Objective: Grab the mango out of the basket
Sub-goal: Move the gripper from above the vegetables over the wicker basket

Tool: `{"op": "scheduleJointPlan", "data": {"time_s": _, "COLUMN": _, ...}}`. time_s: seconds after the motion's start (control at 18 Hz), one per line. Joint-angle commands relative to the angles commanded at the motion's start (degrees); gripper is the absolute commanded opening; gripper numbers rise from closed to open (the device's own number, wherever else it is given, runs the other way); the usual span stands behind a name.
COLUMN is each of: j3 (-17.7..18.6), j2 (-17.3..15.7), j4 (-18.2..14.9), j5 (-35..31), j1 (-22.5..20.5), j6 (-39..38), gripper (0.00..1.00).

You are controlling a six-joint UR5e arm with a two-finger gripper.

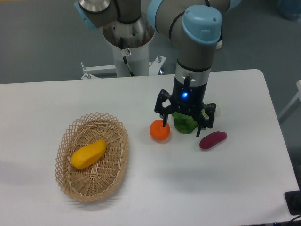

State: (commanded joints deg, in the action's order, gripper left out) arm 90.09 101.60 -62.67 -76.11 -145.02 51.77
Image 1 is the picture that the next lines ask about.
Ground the black cable on pedestal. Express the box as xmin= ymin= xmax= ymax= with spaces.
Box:
xmin=119 ymin=37 xmax=135 ymax=77

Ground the woven wicker basket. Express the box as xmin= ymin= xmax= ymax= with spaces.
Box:
xmin=55 ymin=113 xmax=129 ymax=202

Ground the white furniture at right edge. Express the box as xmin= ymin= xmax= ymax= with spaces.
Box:
xmin=277 ymin=80 xmax=301 ymax=124

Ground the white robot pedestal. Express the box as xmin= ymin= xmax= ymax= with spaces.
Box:
xmin=80 ymin=14 xmax=167 ymax=80

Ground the black device at table edge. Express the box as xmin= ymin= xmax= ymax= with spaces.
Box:
xmin=284 ymin=190 xmax=301 ymax=215

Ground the yellow mango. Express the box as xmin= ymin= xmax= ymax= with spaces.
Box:
xmin=71 ymin=140 xmax=107 ymax=169

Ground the green vegetable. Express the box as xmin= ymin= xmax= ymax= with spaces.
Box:
xmin=172 ymin=112 xmax=198 ymax=134

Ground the purple sweet potato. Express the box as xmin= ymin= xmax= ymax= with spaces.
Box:
xmin=199 ymin=131 xmax=228 ymax=150

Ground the orange fruit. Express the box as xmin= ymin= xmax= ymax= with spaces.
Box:
xmin=149 ymin=120 xmax=171 ymax=141

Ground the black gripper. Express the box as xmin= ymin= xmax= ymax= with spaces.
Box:
xmin=154 ymin=68 xmax=217 ymax=138

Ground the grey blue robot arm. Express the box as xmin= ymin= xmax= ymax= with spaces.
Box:
xmin=74 ymin=0 xmax=238 ymax=131

